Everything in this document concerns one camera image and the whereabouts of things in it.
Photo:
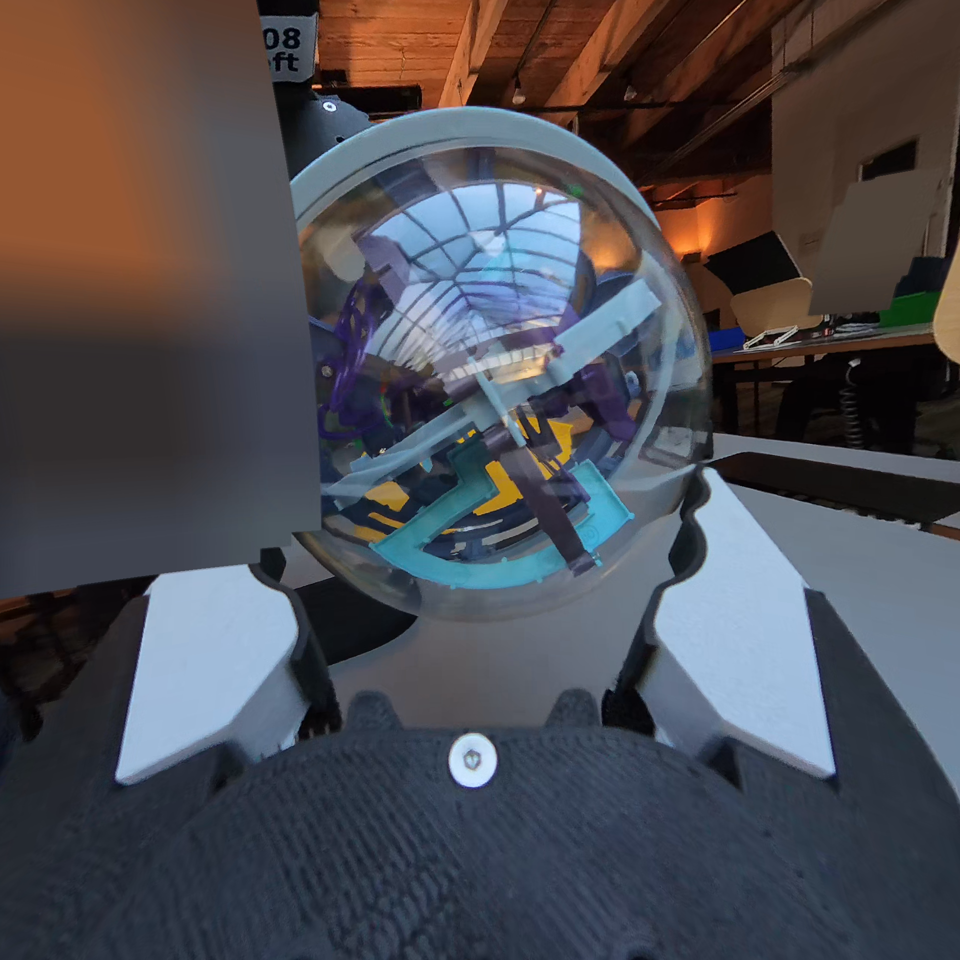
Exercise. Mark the black mouse pad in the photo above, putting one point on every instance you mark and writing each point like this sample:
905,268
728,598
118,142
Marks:
862,487

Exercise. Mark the wooden edged office desk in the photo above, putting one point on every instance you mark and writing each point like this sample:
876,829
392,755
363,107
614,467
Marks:
825,346

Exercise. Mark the clear plastic maze ball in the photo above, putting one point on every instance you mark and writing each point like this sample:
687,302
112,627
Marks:
510,337

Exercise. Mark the white cardboard sheet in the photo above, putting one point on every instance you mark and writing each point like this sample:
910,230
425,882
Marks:
877,247

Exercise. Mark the wooden tablet stand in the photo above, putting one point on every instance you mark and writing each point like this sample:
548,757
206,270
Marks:
772,307

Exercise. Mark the green plastic bin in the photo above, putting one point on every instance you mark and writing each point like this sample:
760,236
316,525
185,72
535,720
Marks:
911,307

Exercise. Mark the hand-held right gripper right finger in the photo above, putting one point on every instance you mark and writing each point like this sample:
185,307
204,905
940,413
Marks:
742,652

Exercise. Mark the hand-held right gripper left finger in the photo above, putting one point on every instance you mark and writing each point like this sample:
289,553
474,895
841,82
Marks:
202,660

